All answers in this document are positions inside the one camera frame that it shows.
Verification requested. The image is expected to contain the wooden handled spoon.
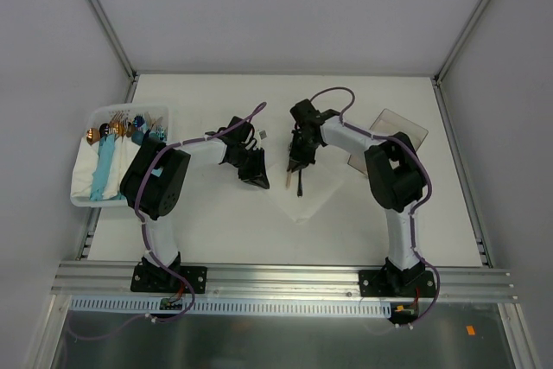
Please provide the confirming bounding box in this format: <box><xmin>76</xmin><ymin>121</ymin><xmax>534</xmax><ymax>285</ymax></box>
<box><xmin>285</xmin><ymin>169</ymin><xmax>293</xmax><ymax>189</ymax></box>

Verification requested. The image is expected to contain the white paper napkin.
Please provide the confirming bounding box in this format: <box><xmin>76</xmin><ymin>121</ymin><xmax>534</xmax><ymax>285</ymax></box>
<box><xmin>267</xmin><ymin>163</ymin><xmax>343</xmax><ymax>223</ymax></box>

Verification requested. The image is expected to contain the clear plastic utensil box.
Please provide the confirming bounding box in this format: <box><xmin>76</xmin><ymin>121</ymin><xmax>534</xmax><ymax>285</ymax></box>
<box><xmin>343</xmin><ymin>109</ymin><xmax>429</xmax><ymax>177</ymax></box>

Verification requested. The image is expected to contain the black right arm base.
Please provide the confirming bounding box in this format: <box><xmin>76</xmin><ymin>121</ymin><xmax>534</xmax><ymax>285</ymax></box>
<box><xmin>358</xmin><ymin>268</ymin><xmax>436</xmax><ymax>299</ymax></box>

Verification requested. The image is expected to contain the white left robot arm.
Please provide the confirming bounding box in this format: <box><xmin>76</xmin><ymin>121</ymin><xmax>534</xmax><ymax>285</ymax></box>
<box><xmin>120</xmin><ymin>117</ymin><xmax>270</xmax><ymax>292</ymax></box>

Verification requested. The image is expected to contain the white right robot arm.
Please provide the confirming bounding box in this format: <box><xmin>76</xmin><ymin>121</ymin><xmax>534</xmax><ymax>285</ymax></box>
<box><xmin>287</xmin><ymin>99</ymin><xmax>431</xmax><ymax>296</ymax></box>

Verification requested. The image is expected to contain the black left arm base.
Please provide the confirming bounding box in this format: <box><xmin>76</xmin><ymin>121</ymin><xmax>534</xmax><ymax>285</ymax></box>
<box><xmin>130</xmin><ymin>262</ymin><xmax>208</xmax><ymax>294</ymax></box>

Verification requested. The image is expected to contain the light blue rolled napkin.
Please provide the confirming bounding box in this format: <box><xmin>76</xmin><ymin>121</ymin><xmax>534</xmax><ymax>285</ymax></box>
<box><xmin>90</xmin><ymin>134</ymin><xmax>115</xmax><ymax>201</ymax></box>

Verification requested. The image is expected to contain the white rolled napkin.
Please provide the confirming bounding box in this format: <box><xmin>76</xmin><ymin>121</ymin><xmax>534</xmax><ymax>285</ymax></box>
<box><xmin>70</xmin><ymin>137</ymin><xmax>99</xmax><ymax>198</ymax></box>

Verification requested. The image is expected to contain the copper fork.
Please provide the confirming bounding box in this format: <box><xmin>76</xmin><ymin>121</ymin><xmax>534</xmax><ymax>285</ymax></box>
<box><xmin>109</xmin><ymin>111</ymin><xmax>126</xmax><ymax>137</ymax></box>

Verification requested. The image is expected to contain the white plastic basket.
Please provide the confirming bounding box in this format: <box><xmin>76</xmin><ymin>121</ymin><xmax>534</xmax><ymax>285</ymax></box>
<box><xmin>70</xmin><ymin>103</ymin><xmax>172</xmax><ymax>207</ymax></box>

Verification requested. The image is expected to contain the copper spoon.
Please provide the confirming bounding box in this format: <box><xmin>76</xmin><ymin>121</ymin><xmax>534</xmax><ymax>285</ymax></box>
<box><xmin>86</xmin><ymin>128</ymin><xmax>101</xmax><ymax>145</ymax></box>

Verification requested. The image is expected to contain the perforated cable duct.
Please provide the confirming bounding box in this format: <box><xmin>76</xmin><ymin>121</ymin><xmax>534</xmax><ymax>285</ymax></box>
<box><xmin>70</xmin><ymin>296</ymin><xmax>391</xmax><ymax>319</ymax></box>

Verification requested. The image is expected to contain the aluminium frame rail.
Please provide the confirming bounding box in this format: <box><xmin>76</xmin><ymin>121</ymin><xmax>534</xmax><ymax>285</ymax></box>
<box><xmin>50</xmin><ymin>260</ymin><xmax>520</xmax><ymax>303</ymax></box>

